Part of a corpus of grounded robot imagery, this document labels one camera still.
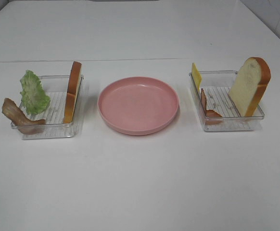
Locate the pink round plate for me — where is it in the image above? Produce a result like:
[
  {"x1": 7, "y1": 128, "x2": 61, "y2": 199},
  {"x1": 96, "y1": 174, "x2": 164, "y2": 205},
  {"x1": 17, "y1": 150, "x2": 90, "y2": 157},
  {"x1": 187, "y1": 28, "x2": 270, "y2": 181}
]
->
[{"x1": 98, "y1": 77, "x2": 179, "y2": 135}]

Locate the brown bacon strip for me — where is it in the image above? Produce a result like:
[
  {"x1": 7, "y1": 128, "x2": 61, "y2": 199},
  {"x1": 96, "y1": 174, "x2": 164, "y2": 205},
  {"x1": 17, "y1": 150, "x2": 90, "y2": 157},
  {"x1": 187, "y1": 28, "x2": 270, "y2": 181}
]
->
[{"x1": 1, "y1": 98, "x2": 46, "y2": 135}]

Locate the left clear plastic tray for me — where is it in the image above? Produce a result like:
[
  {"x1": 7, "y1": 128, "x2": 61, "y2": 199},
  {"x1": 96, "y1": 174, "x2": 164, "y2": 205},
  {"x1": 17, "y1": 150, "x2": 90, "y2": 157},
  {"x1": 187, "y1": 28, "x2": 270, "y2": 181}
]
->
[{"x1": 11, "y1": 75, "x2": 85, "y2": 140}]

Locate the bread slice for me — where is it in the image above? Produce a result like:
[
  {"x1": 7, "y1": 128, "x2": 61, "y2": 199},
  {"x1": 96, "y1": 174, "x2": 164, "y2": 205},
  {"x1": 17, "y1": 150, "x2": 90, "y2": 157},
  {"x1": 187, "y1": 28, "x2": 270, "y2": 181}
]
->
[
  {"x1": 63, "y1": 61, "x2": 82, "y2": 124},
  {"x1": 229, "y1": 57, "x2": 271, "y2": 117}
]

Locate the green lettuce leaf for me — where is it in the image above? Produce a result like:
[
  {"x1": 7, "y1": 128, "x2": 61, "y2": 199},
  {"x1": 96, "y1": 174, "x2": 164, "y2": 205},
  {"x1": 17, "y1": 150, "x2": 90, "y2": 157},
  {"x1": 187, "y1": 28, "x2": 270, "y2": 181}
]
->
[{"x1": 20, "y1": 70, "x2": 51, "y2": 115}]

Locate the pink ham slice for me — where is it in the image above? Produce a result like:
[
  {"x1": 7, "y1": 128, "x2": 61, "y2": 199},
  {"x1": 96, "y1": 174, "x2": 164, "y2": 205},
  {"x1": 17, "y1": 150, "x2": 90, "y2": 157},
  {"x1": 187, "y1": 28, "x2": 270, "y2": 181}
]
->
[{"x1": 201, "y1": 88, "x2": 222, "y2": 125}]

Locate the right clear plastic tray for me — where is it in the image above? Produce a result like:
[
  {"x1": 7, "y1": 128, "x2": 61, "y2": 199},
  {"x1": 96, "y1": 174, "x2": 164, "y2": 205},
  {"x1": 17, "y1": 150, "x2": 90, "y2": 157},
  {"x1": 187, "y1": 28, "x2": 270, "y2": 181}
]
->
[{"x1": 189, "y1": 70, "x2": 265, "y2": 132}]

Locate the clear plastic tray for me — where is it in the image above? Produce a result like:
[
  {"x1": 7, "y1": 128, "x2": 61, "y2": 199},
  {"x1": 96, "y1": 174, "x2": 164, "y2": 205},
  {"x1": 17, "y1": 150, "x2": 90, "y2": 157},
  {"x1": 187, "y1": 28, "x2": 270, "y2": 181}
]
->
[
  {"x1": 189, "y1": 70, "x2": 265, "y2": 132},
  {"x1": 11, "y1": 75, "x2": 85, "y2": 140}
]

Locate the yellow cheese slice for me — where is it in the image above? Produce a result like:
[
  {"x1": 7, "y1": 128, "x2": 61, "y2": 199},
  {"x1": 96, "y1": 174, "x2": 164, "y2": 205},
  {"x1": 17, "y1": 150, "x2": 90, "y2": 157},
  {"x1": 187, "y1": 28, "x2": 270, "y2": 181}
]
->
[{"x1": 191, "y1": 63, "x2": 202, "y2": 92}]

